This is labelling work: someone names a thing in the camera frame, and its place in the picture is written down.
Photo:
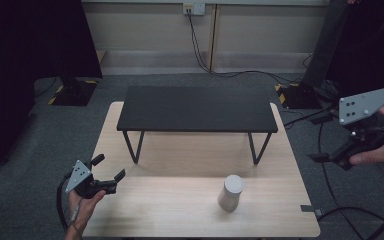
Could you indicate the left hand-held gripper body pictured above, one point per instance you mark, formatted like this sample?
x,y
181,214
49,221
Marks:
x,y
78,175

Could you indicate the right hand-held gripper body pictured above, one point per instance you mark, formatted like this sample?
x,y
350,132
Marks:
x,y
363,106

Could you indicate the grey metal stand column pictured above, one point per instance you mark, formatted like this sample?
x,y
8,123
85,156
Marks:
x,y
325,46

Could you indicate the black metal-legged shelf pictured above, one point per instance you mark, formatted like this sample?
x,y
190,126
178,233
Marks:
x,y
196,108

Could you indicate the grey tape piece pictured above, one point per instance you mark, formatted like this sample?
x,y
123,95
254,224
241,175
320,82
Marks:
x,y
310,209

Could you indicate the grey cylindrical cup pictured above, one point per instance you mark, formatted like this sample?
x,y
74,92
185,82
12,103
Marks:
x,y
230,193

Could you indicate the black stand base, hazard tape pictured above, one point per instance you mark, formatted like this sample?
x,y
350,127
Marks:
x,y
296,96
74,93

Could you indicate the person's left hand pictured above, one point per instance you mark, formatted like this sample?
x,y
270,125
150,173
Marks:
x,y
87,208

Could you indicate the black curtain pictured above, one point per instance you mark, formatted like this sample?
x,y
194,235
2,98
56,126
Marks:
x,y
23,66
370,43

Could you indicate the white wall socket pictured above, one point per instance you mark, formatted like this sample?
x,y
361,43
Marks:
x,y
194,8

